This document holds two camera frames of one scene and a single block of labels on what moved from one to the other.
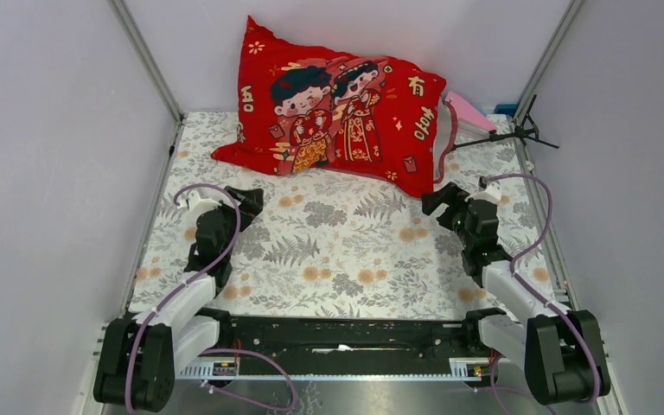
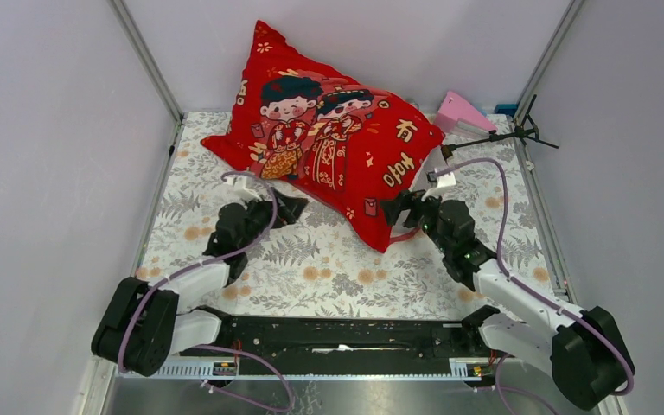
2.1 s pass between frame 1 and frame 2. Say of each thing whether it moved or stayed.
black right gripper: moved
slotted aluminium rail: stayed
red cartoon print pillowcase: moved
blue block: stayed
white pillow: moved
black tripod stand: stayed
